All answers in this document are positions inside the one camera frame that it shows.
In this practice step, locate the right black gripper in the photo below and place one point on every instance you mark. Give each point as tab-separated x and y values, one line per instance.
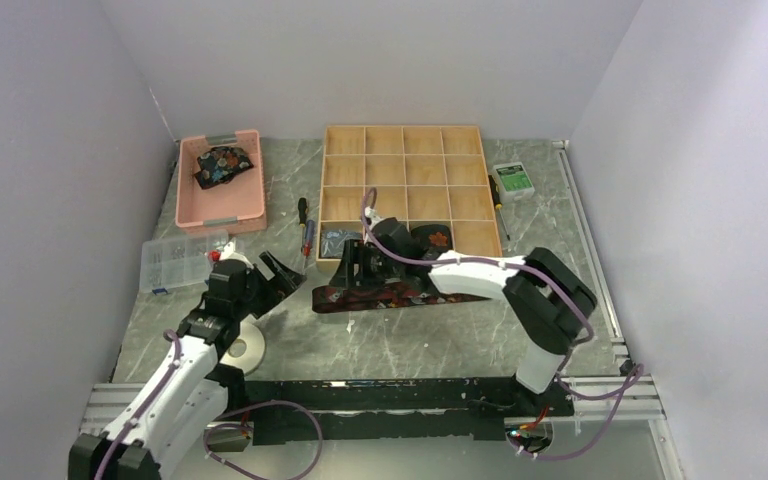
355	252

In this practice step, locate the dark red floral tie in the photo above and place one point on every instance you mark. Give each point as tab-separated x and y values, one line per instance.
343	296

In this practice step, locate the pink plastic basket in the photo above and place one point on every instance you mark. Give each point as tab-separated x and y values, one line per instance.
238	206

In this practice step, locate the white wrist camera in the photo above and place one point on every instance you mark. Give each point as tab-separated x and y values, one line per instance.
226	252
371	216

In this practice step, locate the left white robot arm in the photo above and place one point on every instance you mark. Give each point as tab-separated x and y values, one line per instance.
191	387

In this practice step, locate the wooden compartment tray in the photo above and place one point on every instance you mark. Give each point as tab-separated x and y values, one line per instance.
423	174

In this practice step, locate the white tape roll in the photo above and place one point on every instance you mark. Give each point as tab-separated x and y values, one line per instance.
248	350

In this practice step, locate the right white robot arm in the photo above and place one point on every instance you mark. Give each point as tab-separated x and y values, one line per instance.
552	304

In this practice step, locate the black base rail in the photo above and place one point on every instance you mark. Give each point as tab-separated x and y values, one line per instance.
481	408

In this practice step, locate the green white small box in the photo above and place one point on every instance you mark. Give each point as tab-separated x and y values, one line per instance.
513	181

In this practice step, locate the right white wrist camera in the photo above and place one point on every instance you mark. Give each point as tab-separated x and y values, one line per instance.
371	216

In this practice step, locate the blue grey rolled tie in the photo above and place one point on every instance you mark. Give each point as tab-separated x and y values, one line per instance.
332	242

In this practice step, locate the thin black yellow screwdriver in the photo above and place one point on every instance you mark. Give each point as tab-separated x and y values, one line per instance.
496	199

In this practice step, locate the black floral tie in basket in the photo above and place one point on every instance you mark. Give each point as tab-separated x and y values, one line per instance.
220	165

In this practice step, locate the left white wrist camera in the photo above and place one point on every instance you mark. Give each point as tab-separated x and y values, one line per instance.
226	252

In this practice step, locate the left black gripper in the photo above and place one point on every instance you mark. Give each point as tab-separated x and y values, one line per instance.
284	283

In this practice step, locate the aluminium rail at right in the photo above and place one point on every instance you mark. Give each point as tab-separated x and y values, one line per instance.
618	344

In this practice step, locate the clear plastic screw box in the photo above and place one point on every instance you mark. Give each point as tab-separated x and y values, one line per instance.
178	261

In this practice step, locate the blue red screwdriver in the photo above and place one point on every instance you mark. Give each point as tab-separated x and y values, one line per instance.
307	241

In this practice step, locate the black orange rolled tie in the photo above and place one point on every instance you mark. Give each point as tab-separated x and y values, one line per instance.
433	237

